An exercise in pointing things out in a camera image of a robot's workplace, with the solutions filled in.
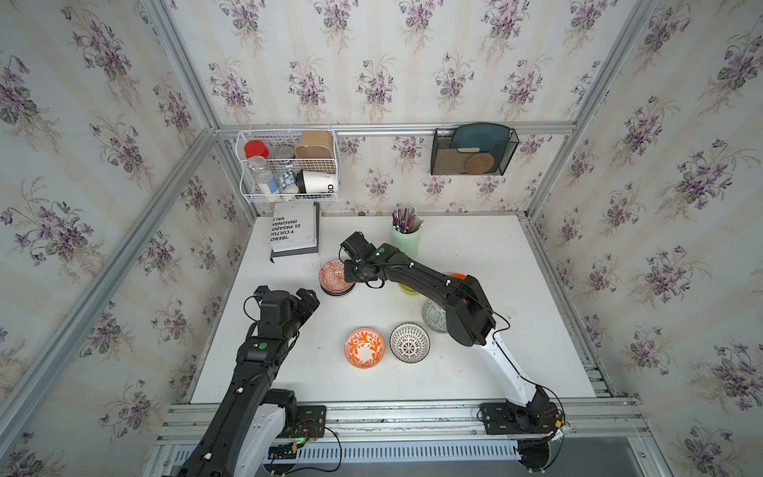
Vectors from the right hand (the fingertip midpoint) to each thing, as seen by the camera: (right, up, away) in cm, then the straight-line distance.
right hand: (350, 275), depth 94 cm
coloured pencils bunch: (+18, +18, +7) cm, 27 cm away
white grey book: (-21, +16, +11) cm, 29 cm away
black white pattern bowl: (+18, -19, -8) cm, 28 cm away
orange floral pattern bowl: (+5, -20, -10) cm, 23 cm away
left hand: (-9, -6, -13) cm, 17 cm away
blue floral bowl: (-4, -5, -3) cm, 7 cm away
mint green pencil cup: (+19, +10, +5) cm, 22 cm away
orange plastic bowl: (+36, -1, +5) cm, 36 cm away
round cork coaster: (+42, +37, +2) cm, 56 cm away
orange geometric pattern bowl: (-6, 0, +1) cm, 6 cm away
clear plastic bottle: (-26, +31, -7) cm, 41 cm away
